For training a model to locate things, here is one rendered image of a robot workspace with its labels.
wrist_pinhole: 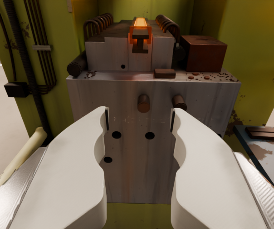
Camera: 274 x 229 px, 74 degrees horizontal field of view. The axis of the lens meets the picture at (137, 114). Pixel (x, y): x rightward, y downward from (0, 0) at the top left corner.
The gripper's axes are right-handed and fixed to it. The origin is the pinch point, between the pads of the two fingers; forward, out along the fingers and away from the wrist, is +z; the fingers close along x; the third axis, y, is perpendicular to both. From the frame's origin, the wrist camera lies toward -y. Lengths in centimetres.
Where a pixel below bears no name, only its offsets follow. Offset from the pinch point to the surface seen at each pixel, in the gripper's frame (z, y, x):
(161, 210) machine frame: 27, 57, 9
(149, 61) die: 33.0, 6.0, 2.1
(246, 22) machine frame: 47, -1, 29
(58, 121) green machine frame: 47, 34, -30
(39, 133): 43, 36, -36
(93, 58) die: 33.0, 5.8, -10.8
